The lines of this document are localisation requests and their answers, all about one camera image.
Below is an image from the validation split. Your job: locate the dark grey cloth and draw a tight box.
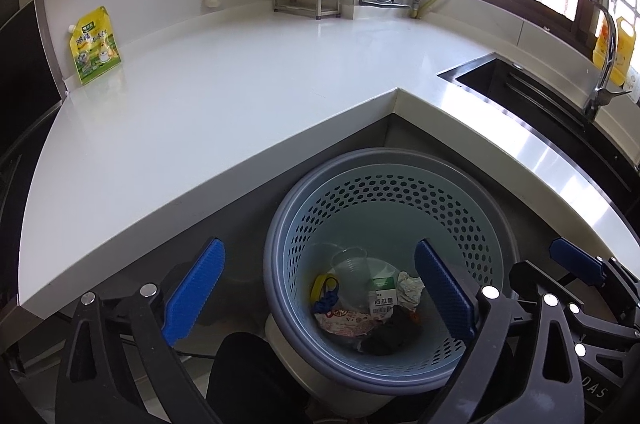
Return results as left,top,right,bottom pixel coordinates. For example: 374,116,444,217
359,305,422,357

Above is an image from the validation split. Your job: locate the red white snack wrapper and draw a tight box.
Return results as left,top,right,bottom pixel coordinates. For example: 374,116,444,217
314,309,392,338

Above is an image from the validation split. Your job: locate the yellow green refill pouch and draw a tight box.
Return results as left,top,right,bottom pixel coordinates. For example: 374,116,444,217
68,6,122,85

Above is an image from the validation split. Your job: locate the green white carton box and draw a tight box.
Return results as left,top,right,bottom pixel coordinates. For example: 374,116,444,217
369,277,397,320

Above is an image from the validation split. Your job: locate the clear plastic cup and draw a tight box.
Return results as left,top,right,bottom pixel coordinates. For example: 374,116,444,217
330,246,399,312

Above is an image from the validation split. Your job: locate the yellow detergent bottle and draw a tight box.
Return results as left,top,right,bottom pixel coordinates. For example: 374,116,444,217
592,17,637,87

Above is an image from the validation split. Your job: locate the black kitchen sink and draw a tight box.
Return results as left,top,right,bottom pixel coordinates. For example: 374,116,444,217
439,54,639,230

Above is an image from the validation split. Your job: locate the blue plastic clip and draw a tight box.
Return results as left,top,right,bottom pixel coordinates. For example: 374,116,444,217
309,274,340,314

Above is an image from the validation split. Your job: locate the chrome sink faucet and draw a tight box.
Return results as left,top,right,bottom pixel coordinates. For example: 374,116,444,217
582,0,637,122

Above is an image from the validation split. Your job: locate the yellow plastic lid ring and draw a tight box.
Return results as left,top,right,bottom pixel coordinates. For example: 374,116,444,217
309,272,342,305

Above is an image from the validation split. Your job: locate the grey perforated trash basket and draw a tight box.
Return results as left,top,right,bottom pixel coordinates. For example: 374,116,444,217
264,148,518,396

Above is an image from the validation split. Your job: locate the printed white paper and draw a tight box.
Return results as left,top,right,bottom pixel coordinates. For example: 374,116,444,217
396,271,424,311

